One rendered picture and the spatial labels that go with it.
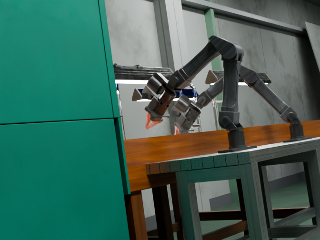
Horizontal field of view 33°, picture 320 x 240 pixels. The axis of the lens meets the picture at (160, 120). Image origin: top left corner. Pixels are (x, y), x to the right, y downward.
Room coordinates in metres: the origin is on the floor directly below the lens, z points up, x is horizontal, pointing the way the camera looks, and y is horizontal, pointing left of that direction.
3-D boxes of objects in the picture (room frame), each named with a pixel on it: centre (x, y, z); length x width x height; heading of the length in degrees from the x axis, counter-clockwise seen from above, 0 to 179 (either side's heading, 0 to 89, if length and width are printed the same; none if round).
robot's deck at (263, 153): (2.45, -0.25, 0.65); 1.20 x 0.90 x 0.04; 144
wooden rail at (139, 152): (2.58, -0.37, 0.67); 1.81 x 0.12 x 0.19; 140
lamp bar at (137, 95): (3.52, -0.07, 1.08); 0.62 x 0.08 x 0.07; 140
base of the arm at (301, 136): (2.55, -0.63, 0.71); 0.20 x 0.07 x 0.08; 144
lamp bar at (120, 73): (2.42, 0.12, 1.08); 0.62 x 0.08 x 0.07; 140
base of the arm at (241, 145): (2.06, -0.28, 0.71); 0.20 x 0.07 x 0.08; 144
